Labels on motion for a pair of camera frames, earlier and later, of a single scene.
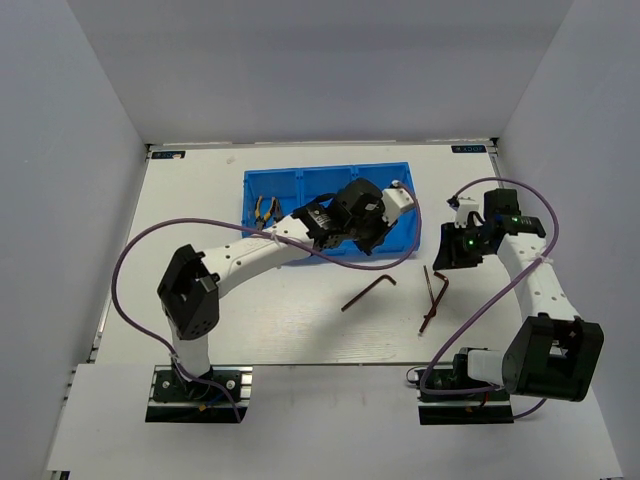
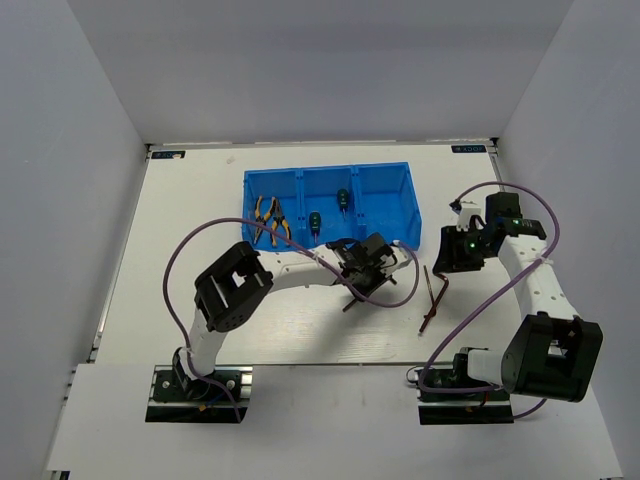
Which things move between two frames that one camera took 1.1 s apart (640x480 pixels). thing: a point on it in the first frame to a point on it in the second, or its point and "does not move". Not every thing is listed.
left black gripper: x=368 y=245 to x=381 y=279
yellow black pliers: x=261 y=221 does not move
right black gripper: x=449 y=254 does not move
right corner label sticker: x=469 y=149 does not move
